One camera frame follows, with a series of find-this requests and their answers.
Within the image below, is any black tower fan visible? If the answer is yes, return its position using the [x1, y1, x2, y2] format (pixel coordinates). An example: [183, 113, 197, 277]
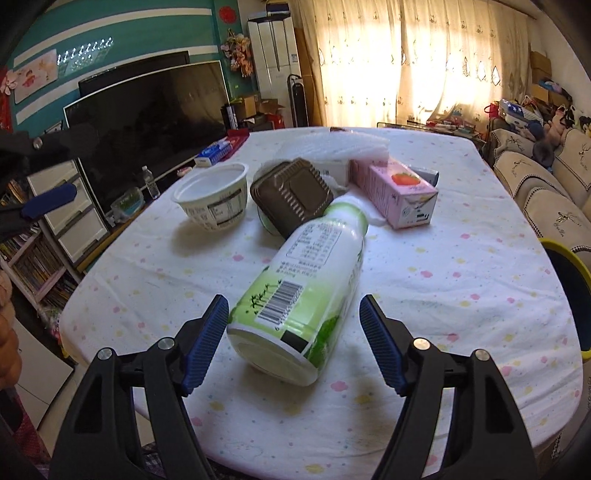
[287, 74, 309, 127]

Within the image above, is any person's left hand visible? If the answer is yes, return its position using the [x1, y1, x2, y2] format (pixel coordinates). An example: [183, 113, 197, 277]
[0, 270, 23, 391]

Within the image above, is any artificial flower decoration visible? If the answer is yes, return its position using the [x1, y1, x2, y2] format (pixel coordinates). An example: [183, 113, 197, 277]
[221, 28, 256, 78]

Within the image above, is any yellow rimmed black bin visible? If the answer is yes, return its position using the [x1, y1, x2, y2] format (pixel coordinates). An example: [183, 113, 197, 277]
[539, 237, 591, 361]

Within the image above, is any pile of stuffed toys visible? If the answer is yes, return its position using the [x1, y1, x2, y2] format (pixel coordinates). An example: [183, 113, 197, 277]
[485, 78, 591, 155]

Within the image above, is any wall poster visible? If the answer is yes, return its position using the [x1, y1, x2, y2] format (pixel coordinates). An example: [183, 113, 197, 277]
[13, 48, 58, 104]

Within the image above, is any white dotted tablecloth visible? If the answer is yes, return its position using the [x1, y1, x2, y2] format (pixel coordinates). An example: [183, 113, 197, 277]
[60, 127, 587, 480]

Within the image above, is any white foam wrap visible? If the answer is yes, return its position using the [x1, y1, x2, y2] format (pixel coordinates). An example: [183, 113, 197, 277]
[263, 130, 391, 169]

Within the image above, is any cream patterned curtain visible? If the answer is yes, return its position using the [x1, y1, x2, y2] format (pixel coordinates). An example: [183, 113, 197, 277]
[295, 0, 536, 134]

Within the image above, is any blue tissue pack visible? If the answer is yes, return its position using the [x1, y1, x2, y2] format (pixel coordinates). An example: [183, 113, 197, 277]
[194, 141, 234, 168]

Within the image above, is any white drawer unit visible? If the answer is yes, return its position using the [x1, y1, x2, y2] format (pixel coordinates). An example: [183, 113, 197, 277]
[27, 159, 112, 266]

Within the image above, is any glass coffee table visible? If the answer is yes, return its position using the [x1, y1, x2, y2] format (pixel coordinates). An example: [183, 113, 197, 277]
[376, 117, 488, 139]

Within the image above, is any beige sofa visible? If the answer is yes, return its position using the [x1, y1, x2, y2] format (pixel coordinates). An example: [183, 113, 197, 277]
[485, 115, 591, 259]

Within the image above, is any white standing air conditioner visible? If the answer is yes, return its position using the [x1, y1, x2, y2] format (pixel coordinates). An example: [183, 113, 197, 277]
[247, 16, 296, 130]

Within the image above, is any red wall hanging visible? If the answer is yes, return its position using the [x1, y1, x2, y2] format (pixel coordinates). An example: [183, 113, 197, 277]
[0, 69, 14, 134]

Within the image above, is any brown plastic food container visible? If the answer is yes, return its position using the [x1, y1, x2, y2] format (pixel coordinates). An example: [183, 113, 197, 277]
[250, 157, 335, 238]

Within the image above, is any black television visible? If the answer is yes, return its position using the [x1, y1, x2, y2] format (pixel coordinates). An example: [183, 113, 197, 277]
[78, 50, 191, 97]

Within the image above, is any clear water bottle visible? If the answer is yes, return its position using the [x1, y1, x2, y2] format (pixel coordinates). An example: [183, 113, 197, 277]
[141, 166, 161, 200]

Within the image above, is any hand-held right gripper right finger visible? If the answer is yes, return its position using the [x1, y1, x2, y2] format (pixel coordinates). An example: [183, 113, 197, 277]
[359, 294, 539, 480]

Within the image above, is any green and white plastic bottle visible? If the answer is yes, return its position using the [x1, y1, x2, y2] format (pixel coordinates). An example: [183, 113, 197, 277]
[226, 200, 370, 387]

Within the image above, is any large curved television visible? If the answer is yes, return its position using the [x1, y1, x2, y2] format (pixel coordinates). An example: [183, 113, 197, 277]
[63, 60, 230, 217]

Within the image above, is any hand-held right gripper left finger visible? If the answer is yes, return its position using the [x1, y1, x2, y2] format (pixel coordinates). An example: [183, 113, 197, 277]
[48, 294, 230, 480]

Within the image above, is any bookshelf with books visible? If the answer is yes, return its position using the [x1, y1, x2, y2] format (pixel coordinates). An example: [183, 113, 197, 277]
[0, 180, 79, 319]

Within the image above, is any white yogurt cup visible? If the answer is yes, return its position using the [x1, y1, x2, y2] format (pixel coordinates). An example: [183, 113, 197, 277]
[172, 162, 251, 232]

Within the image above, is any clear plastic container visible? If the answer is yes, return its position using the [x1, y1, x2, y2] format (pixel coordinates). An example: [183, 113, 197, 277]
[111, 187, 145, 220]

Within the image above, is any pink drink carton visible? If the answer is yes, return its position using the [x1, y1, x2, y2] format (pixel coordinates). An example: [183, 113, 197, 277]
[349, 157, 439, 230]

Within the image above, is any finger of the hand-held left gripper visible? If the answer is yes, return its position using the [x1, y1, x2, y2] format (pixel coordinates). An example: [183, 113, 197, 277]
[0, 183, 79, 238]
[0, 122, 100, 162]

